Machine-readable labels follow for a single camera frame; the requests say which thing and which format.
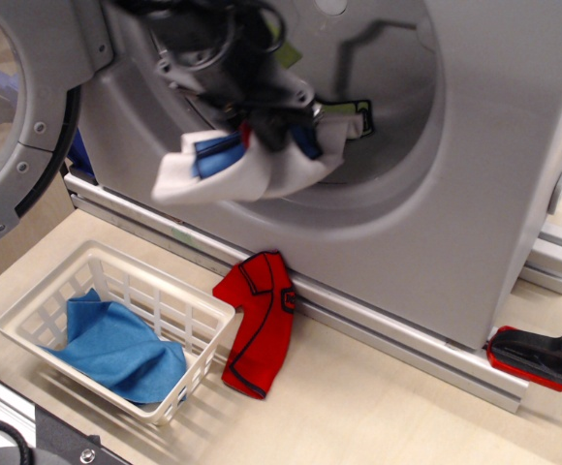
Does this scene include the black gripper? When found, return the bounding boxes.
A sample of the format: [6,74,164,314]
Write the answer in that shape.
[157,43,315,151]

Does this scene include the small red garment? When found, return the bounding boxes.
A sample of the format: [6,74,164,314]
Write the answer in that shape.
[238,120,252,149]

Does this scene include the dark blue miniature garment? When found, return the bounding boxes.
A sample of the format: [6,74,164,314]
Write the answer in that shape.
[190,130,323,179]

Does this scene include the grey cloth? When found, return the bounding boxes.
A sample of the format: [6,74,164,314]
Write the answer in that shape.
[151,120,347,205]

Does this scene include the light green cloth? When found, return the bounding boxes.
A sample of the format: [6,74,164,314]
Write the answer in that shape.
[266,22,302,70]

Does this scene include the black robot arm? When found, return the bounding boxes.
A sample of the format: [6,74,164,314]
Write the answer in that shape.
[115,1,321,159]

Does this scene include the grey toy washing machine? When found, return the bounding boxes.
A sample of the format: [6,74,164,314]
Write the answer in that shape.
[80,1,562,349]

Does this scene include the grey round machine door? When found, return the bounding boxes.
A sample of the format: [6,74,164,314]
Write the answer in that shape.
[0,1,112,239]

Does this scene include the white plastic laundry basket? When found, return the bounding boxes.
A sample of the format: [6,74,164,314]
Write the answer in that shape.
[0,240,235,425]

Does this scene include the green miniature garment in drum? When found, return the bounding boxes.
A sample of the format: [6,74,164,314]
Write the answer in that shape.
[317,100,375,140]

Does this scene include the red miniature shirt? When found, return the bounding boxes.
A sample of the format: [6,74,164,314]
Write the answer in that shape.
[213,251,297,400]

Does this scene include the light blue cloth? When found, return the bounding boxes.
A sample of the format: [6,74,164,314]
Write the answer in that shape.
[45,290,187,405]

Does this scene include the red black clamp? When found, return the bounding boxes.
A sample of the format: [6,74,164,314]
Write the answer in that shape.
[486,326,562,392]

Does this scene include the aluminium profile rail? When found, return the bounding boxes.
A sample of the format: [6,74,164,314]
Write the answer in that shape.
[64,174,562,413]

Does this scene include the black bracket with screw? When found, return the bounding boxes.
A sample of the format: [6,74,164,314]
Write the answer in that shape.
[35,405,128,465]

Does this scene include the black braided cable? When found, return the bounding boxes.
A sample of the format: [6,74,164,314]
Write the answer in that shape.
[0,416,35,465]

